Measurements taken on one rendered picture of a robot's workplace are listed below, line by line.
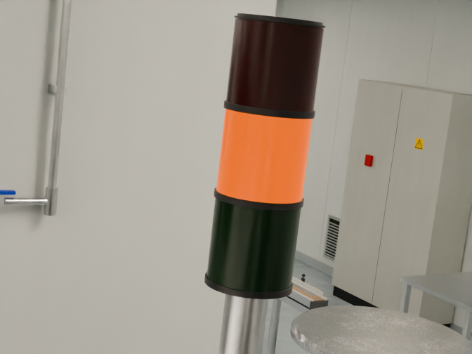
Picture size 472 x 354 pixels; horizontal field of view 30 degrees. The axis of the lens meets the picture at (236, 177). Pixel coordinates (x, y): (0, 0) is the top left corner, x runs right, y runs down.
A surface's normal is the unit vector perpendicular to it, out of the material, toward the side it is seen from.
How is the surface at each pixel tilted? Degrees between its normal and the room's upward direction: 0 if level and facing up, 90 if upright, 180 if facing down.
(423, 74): 90
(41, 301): 90
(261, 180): 90
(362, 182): 90
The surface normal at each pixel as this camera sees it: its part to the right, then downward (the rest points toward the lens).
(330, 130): -0.85, -0.01
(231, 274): -0.46, 0.09
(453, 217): 0.51, 0.19
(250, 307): 0.14, 0.18
